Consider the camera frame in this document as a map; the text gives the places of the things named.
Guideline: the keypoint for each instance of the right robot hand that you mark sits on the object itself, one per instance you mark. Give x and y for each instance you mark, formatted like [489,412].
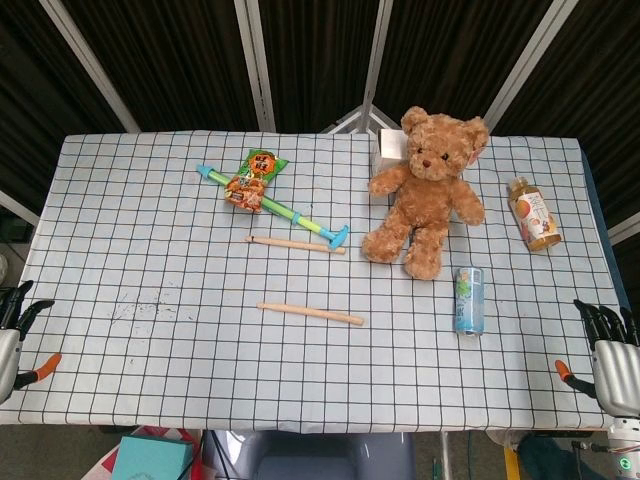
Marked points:
[614,367]

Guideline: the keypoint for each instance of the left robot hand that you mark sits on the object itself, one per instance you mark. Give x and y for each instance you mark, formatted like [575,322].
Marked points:
[7,345]

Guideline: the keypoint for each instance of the brown teddy bear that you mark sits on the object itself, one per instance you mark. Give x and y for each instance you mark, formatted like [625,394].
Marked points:
[425,195]

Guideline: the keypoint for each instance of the light blue drink can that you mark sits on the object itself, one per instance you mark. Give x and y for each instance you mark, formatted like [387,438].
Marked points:
[469,300]

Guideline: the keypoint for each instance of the orange tea bottle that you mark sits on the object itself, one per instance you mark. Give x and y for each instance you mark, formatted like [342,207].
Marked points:
[535,215]

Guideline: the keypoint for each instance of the teal box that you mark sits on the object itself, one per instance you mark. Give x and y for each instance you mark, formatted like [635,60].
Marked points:
[152,457]

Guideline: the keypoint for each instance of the blue checked tablecloth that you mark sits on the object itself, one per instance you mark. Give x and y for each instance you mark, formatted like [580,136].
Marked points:
[250,350]

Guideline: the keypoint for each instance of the green snack packet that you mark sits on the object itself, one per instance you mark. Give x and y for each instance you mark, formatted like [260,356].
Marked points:
[252,182]

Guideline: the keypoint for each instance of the grey plastic chair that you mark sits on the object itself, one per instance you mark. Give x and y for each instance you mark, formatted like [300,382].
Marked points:
[330,457]

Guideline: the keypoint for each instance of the wooden stick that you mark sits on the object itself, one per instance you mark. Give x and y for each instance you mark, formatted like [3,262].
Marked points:
[295,244]
[310,313]

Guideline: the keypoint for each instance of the white cardboard box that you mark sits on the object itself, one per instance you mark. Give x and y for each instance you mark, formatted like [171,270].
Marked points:
[389,150]

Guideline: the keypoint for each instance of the green and blue toy pump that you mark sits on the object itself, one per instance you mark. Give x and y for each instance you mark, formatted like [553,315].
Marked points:
[295,217]

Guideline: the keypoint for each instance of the white folding screen frame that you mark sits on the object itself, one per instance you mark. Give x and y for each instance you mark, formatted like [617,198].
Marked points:
[357,122]

